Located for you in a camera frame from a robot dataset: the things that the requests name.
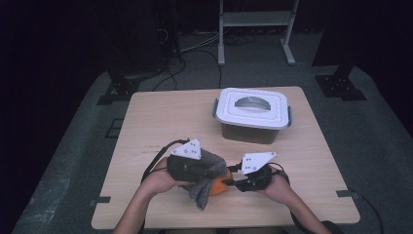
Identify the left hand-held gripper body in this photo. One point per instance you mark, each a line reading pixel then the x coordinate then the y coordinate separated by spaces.
pixel 188 151

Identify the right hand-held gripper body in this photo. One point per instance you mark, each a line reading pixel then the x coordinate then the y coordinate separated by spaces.
pixel 255 161

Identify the orange plush toy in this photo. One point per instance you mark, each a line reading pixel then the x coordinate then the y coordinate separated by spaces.
pixel 219 187

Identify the clear plastic storage box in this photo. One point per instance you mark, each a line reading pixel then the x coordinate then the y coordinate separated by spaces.
pixel 248 133

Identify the grey fluffy cloth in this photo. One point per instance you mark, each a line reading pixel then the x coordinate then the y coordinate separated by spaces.
pixel 201 195

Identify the white container lid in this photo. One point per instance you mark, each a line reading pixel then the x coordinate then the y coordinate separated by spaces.
pixel 253 117

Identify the person's right hand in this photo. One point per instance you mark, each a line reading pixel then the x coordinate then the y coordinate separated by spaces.
pixel 280 188

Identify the person's left hand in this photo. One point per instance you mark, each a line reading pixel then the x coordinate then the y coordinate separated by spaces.
pixel 159 180

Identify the black metal stand base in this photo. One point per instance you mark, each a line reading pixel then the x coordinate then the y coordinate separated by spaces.
pixel 341 86
pixel 121 87

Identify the black tape strip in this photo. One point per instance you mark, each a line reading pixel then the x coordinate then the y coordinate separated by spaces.
pixel 103 199
pixel 345 193

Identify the white metal stand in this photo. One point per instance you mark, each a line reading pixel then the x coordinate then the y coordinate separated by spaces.
pixel 255 18

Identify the black floor tape frame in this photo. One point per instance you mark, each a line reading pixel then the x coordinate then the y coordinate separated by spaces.
pixel 110 132

